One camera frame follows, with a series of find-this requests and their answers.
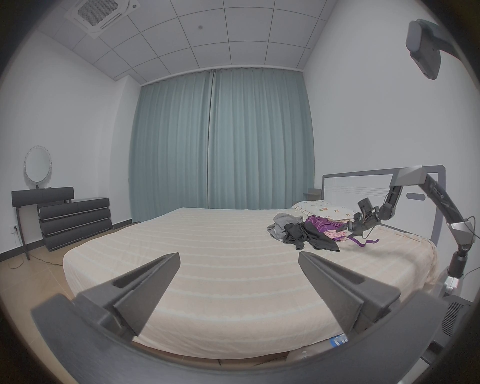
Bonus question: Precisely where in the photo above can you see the black dressing table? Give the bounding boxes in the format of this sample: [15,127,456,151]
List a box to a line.
[11,186,75,260]

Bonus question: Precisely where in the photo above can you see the bed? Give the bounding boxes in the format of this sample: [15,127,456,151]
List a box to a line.
[62,164,448,370]

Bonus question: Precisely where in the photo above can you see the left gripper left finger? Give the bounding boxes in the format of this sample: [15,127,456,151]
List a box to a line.
[77,252,181,340]

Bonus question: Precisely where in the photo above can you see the black T-shirt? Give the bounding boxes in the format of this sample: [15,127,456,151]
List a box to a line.
[282,222,341,253]

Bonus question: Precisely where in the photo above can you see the grey garment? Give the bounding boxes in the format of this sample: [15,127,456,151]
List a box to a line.
[267,212,305,241]

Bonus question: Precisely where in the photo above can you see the white ceiling air conditioner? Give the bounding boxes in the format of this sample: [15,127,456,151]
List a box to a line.
[64,0,142,40]

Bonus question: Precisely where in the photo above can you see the blue-green curtain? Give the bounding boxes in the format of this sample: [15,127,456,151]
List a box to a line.
[129,69,214,226]
[208,67,316,211]

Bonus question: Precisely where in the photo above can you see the white printed pillow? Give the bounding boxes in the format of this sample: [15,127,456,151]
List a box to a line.
[292,200,357,219]

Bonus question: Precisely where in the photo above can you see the round white-framed mirror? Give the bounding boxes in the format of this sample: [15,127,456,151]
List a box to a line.
[24,146,52,188]

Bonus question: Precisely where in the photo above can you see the pile of clothes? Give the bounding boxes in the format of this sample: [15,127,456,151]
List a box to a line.
[304,215,380,248]

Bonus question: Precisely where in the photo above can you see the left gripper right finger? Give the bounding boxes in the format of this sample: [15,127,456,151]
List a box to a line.
[298,251,401,334]

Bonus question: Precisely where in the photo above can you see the black chest of drawers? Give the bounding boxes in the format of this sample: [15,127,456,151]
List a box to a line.
[37,197,113,252]

